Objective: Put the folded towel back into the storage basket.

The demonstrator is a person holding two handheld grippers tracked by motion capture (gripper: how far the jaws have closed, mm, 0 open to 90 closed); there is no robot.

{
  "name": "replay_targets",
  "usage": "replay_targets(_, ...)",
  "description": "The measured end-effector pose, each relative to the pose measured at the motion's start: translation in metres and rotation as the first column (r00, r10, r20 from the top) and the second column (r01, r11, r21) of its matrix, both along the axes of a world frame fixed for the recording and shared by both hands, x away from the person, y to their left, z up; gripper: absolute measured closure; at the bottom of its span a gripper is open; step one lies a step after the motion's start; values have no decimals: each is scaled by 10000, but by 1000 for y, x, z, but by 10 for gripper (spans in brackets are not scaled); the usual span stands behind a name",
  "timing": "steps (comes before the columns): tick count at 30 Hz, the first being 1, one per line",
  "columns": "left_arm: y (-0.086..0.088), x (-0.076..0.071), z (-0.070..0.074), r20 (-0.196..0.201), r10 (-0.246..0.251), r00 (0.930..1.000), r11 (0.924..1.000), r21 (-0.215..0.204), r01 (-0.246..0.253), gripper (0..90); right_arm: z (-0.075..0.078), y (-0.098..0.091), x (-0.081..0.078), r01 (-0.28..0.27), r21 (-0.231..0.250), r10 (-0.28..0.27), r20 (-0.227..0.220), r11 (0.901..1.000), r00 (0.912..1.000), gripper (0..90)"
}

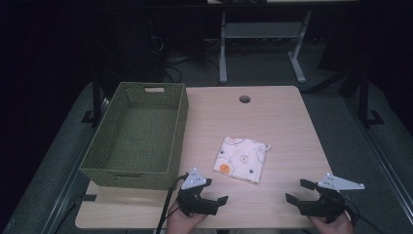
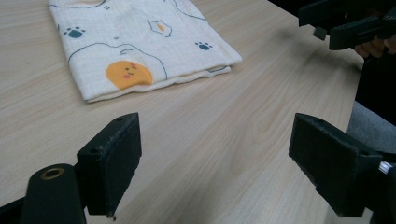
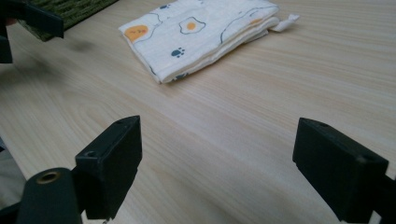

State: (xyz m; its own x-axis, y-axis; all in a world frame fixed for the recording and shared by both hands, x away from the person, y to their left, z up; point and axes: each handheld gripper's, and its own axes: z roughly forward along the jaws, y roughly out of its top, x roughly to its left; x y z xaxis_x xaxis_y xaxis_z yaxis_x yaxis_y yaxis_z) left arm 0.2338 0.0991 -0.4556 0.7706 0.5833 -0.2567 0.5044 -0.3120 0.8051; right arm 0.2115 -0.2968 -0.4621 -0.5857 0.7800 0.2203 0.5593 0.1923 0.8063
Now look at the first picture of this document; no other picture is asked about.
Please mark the green woven basket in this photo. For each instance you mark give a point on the green woven basket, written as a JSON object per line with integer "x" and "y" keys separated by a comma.
{"x": 146, "y": 136}

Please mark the person's left hand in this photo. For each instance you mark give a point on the person's left hand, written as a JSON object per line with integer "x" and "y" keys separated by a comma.
{"x": 181, "y": 224}

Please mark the black metal stand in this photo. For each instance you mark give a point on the black metal stand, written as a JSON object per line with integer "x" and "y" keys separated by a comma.
{"x": 96, "y": 97}
{"x": 364, "y": 97}

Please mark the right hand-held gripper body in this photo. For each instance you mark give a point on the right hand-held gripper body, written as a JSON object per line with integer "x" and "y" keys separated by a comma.
{"x": 326, "y": 204}

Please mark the person's right hand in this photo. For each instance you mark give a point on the person's right hand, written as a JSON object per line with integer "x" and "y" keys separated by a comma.
{"x": 337, "y": 227}

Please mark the grey metal table frame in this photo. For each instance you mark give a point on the grey metal table frame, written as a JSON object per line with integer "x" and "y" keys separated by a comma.
{"x": 263, "y": 31}

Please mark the black tape strip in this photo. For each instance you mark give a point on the black tape strip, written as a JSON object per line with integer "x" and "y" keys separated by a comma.
{"x": 88, "y": 197}

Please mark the patterned white cloth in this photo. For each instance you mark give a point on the patterned white cloth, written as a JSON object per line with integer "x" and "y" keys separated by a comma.
{"x": 242, "y": 159}

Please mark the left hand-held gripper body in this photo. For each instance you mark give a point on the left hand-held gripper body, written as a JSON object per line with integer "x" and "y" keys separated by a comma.
{"x": 195, "y": 203}

